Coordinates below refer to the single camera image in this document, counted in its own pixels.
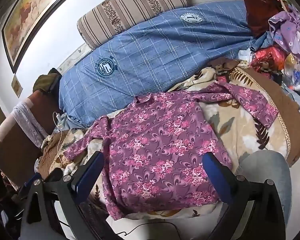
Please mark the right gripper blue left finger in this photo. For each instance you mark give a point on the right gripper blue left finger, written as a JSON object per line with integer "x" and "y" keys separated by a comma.
{"x": 85, "y": 177}

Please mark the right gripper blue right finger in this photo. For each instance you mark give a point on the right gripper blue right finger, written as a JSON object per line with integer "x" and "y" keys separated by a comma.
{"x": 221, "y": 177}

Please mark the purple floral shirt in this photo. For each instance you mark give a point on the purple floral shirt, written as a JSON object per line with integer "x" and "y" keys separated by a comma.
{"x": 153, "y": 149}

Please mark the grey trouser leg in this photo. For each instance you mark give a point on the grey trouser leg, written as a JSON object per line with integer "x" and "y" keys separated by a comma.
{"x": 267, "y": 164}

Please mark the brown headboard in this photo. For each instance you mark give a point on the brown headboard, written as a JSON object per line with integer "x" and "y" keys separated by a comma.
{"x": 17, "y": 152}

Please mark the beige leaf pattern blanket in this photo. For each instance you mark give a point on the beige leaf pattern blanket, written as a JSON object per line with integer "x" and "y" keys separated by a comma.
{"x": 240, "y": 134}

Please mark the white lace cloth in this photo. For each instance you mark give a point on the white lace cloth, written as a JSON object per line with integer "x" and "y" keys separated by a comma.
{"x": 29, "y": 124}

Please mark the blue plaid quilt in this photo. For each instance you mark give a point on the blue plaid quilt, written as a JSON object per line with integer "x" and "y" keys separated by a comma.
{"x": 152, "y": 56}

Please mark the olive green cloth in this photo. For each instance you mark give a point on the olive green cloth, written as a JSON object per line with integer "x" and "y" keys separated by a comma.
{"x": 48, "y": 82}

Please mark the red shiny bag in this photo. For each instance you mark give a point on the red shiny bag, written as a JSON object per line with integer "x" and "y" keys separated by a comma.
{"x": 273, "y": 55}

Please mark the lilac floral garment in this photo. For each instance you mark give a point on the lilac floral garment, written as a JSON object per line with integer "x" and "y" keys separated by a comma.
{"x": 284, "y": 28}

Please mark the dark red cloth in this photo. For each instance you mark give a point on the dark red cloth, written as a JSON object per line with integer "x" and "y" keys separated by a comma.
{"x": 258, "y": 14}

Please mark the striped beige pillow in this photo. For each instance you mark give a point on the striped beige pillow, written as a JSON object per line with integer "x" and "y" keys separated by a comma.
{"x": 112, "y": 17}

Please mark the small wall plaque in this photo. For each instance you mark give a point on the small wall plaque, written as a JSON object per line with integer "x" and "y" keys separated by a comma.
{"x": 16, "y": 86}

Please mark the framed wall painting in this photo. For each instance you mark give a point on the framed wall painting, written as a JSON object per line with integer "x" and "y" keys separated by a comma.
{"x": 22, "y": 23}

